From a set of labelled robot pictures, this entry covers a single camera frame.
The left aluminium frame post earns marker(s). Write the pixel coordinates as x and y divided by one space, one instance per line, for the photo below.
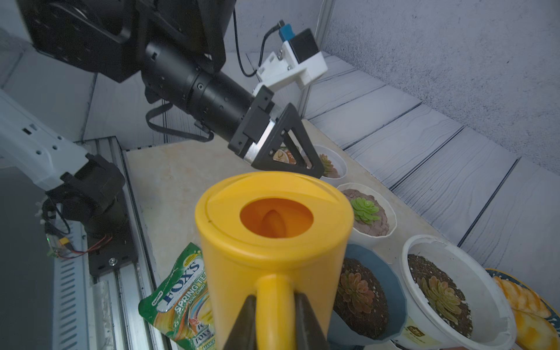
325 14

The white ribbed pot green succulent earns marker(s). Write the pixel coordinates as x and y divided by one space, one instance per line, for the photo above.
374 217

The yellow plastic watering can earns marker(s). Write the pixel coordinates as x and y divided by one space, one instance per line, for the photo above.
272 236

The aluminium front rail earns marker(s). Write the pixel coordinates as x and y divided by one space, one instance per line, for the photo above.
102 312

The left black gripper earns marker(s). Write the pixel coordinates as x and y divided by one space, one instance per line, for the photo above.
263 131

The green Fox's candy bag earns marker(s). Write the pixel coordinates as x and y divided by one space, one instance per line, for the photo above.
180 308

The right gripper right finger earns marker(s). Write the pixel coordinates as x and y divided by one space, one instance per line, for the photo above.
309 335

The large white pot dark soil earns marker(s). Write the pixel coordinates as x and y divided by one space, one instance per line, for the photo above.
451 300

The upper yellow pastry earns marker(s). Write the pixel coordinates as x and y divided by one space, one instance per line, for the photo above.
522 299

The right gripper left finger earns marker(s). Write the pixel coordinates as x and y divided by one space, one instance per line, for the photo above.
243 334

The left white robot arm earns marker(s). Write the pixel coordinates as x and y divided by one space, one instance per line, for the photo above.
178 48

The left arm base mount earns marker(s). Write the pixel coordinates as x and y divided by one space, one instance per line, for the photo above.
94 197

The blue pot succulent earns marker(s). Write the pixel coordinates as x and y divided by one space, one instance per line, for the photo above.
370 307

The yellow pastry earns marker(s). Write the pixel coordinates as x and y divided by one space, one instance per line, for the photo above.
522 299
535 333

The white round pot pinkish soil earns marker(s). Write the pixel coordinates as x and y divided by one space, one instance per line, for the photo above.
336 169

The lower yellow pastry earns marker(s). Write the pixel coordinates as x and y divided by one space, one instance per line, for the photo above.
535 333

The blue patterned plate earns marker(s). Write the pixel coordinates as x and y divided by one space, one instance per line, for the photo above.
553 319

